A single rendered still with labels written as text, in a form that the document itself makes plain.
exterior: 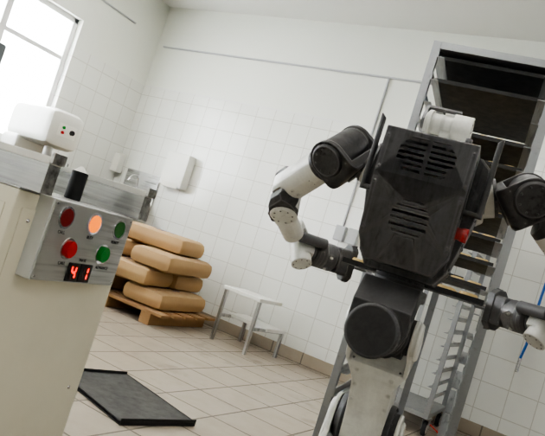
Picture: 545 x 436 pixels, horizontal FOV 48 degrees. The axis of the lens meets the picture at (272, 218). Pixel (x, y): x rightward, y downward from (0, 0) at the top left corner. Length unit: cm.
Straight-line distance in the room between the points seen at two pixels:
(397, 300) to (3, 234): 78
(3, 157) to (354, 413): 105
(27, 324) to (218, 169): 494
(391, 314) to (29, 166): 73
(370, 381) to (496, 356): 333
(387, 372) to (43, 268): 85
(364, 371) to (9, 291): 87
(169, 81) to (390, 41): 238
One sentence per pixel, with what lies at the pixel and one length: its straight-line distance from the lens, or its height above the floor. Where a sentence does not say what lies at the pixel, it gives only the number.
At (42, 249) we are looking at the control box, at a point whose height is 75.
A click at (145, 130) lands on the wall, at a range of 671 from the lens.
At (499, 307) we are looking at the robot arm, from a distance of 191.
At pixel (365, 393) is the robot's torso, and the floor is 59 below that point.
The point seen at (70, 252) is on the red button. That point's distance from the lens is 112.
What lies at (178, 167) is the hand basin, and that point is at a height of 133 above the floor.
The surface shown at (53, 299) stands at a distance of 119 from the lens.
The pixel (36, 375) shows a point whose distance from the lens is 125.
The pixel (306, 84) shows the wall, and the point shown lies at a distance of 582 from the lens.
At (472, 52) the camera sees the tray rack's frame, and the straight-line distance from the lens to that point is 253.
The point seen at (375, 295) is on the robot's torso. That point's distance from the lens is 135.
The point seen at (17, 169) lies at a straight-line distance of 107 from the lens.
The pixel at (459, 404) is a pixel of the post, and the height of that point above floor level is 54.
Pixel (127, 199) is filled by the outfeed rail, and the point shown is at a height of 87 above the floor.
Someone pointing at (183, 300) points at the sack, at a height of 22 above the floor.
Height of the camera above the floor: 87
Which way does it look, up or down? 3 degrees up
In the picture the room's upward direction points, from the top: 18 degrees clockwise
